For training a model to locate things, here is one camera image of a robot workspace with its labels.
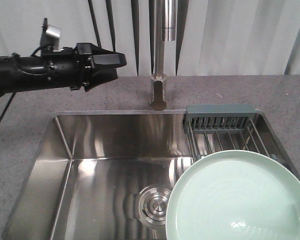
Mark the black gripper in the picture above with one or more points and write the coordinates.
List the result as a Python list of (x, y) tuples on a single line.
[(77, 67)]

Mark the light green round plate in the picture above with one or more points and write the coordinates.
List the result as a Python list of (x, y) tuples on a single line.
[(234, 195)]

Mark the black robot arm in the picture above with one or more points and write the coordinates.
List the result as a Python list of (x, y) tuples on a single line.
[(22, 73)]

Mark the grey sink drying rack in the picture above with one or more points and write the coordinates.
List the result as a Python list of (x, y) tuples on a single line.
[(212, 128)]

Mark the stainless steel faucet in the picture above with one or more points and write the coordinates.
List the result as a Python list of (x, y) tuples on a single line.
[(163, 30)]

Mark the stainless steel sink basin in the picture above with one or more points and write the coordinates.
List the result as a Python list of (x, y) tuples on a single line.
[(86, 167)]

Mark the white pleated curtain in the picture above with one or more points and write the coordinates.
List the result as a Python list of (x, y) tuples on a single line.
[(213, 37)]

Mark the steel sink drain strainer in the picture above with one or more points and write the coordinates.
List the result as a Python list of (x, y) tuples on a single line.
[(149, 205)]

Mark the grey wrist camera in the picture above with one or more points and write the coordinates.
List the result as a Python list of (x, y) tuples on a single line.
[(50, 34)]

